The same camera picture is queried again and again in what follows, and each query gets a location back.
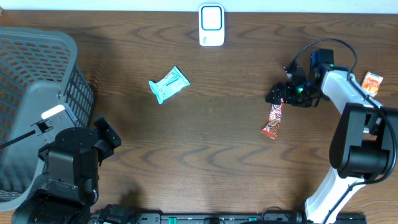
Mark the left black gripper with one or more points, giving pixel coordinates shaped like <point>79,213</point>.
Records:
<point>102,147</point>

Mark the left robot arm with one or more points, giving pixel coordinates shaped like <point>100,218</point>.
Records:
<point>68,188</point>

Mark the orange snack sachet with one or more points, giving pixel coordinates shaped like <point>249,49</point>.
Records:
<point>371,83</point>

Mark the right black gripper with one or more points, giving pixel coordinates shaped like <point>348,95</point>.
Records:
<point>287,86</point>

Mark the red chocolate bar wrapper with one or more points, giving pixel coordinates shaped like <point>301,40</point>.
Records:
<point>271,129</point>

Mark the grey plastic shopping basket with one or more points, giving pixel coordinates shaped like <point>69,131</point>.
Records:
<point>39,70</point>

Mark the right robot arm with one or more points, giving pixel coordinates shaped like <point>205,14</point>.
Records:
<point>363,150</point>

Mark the teal snack packet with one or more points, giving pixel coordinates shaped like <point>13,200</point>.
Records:
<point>171,84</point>

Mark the white barcode scanner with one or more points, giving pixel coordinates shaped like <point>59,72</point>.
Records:
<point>211,25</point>

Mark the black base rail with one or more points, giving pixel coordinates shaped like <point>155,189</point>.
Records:
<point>269,217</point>

